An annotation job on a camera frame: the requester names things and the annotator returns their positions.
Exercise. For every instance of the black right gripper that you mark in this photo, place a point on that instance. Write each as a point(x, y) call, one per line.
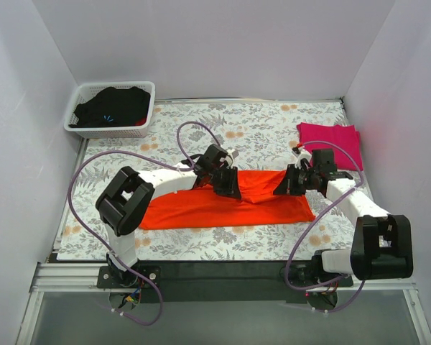
point(292, 178)

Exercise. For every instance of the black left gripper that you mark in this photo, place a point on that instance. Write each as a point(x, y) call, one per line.
point(225, 178)

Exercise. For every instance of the orange t shirt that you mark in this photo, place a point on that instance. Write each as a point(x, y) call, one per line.
point(202, 208)

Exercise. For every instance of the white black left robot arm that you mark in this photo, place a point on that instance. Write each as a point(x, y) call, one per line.
point(124, 203)

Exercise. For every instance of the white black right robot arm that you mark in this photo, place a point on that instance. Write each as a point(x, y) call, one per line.
point(382, 242)

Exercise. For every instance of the floral patterned table mat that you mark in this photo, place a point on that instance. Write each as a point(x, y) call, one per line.
point(264, 135)

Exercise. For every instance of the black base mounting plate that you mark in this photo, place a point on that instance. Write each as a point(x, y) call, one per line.
point(211, 281)

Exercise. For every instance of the black t shirt in basket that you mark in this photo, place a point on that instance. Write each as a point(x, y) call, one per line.
point(113, 107)

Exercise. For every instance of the white plastic laundry basket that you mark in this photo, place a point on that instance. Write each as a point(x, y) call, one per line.
point(87, 91)

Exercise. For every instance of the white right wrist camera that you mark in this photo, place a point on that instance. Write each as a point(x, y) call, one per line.
point(303, 157)

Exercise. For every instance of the aluminium frame rail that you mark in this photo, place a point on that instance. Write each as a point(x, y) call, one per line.
point(81, 276)

